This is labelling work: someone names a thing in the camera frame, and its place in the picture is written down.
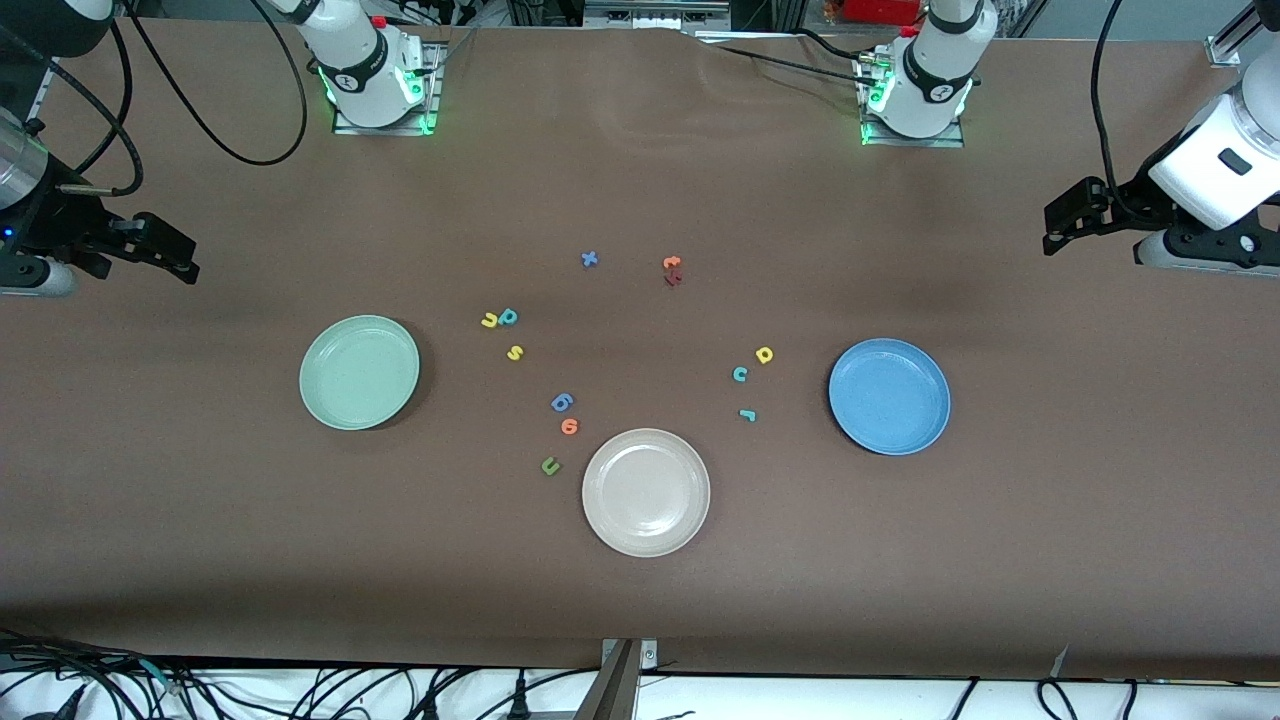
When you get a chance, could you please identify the green plate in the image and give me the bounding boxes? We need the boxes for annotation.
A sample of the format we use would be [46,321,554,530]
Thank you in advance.
[299,315,421,432]

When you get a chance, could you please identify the blue plate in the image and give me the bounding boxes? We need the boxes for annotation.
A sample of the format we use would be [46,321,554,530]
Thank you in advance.
[828,338,952,457]

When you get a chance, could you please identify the red box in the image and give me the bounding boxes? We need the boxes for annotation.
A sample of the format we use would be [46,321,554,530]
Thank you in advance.
[843,0,923,26]

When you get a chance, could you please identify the brown table cover sheet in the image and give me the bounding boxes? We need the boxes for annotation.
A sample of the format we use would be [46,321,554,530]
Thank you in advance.
[0,18,1280,683]

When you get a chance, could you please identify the grey metal box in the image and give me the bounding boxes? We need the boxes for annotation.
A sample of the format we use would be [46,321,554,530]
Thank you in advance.
[583,0,733,31]

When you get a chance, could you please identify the beige plate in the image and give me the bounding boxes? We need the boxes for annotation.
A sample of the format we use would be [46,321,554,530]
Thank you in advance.
[582,428,712,558]

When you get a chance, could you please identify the metal mounting plate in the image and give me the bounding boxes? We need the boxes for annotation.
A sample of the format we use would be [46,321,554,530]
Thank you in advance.
[600,638,660,673]

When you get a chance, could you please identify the aluminium strut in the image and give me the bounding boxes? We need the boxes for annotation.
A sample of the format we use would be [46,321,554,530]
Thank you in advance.
[573,640,641,720]

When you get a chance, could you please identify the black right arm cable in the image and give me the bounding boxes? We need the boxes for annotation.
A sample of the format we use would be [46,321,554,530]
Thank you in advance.
[0,0,308,196]

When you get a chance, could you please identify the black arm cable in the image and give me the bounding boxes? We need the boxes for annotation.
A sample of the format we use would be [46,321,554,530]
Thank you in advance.
[0,0,308,196]
[1090,0,1151,223]

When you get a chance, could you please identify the aluminium edge rail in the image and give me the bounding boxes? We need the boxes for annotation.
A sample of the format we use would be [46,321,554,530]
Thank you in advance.
[22,60,53,123]

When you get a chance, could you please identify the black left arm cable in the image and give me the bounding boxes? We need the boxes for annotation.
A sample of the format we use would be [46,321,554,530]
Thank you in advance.
[1090,0,1151,223]

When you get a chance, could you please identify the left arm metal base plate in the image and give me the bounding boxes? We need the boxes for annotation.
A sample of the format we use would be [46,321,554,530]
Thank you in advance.
[858,55,967,149]

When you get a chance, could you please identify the aluminium frame profile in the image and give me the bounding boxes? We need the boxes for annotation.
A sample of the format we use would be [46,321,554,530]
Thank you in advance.
[1222,0,1265,43]

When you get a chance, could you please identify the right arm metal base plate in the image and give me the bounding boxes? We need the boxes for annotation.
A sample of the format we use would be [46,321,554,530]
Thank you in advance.
[333,42,442,136]

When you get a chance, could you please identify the short black base cable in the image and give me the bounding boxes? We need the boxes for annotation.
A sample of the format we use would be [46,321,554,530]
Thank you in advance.
[795,26,869,63]

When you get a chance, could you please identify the long black base cable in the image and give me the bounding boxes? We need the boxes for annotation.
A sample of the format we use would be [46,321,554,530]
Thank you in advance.
[690,30,881,91]

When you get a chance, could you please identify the black looped cable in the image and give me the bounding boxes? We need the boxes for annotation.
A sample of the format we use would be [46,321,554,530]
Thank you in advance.
[1035,678,1086,720]

